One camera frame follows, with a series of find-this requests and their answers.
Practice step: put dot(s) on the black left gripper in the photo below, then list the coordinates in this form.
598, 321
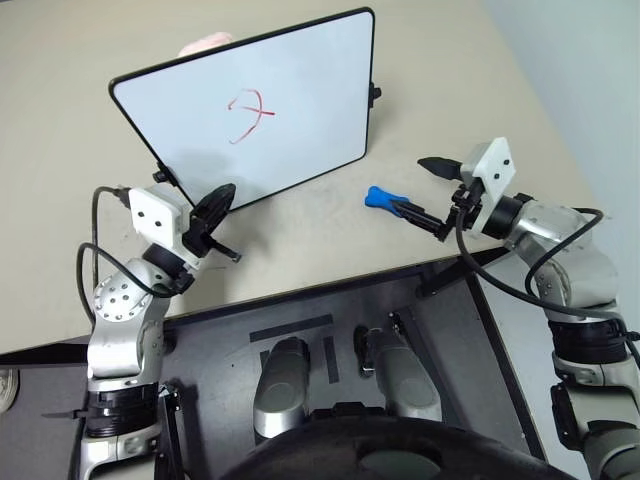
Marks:
199, 235

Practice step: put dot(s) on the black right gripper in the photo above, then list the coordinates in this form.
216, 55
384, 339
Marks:
465, 200

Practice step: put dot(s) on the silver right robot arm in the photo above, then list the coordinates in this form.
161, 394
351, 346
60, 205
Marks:
575, 260

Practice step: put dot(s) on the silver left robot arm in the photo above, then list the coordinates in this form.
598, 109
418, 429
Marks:
122, 330

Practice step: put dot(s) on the black whiteboard stand knob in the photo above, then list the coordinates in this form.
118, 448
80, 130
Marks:
374, 93
160, 175

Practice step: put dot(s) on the long black tape strip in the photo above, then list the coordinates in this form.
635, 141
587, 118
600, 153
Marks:
291, 328

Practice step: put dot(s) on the short black tape strip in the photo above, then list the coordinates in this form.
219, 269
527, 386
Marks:
330, 358

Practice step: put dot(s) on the silver rounded robot leg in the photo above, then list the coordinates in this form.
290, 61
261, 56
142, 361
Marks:
280, 390
407, 380

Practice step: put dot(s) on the pale pink rounded object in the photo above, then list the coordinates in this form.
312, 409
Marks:
205, 42

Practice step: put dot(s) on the dark rounded robot torso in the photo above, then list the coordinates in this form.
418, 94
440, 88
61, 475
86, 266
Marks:
390, 455

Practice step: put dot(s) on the grey round caster wheel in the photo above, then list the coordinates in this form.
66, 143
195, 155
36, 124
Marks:
7, 389

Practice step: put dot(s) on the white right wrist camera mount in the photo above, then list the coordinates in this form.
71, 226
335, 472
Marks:
492, 167

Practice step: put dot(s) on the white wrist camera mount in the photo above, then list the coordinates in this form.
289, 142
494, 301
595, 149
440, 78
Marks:
155, 215
492, 167

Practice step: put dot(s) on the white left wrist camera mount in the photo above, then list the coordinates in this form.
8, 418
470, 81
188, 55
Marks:
155, 215

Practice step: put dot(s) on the white board with black frame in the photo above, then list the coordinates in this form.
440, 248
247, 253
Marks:
280, 85

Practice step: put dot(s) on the black metal bracket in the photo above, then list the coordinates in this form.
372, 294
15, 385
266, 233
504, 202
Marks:
167, 430

